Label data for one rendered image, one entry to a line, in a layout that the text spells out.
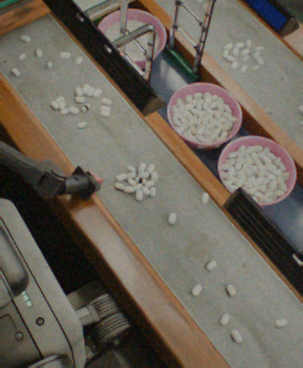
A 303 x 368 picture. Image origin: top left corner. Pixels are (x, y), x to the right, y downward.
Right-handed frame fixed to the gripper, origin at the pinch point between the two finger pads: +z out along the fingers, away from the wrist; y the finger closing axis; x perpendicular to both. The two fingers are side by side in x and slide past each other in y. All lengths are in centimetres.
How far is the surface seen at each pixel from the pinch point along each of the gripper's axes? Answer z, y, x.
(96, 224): -8.1, -12.4, 5.7
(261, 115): 48, -10, -40
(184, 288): 1.6, -44.2, 1.2
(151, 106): -8.5, -2.8, -35.0
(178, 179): 18.4, -13.1, -12.8
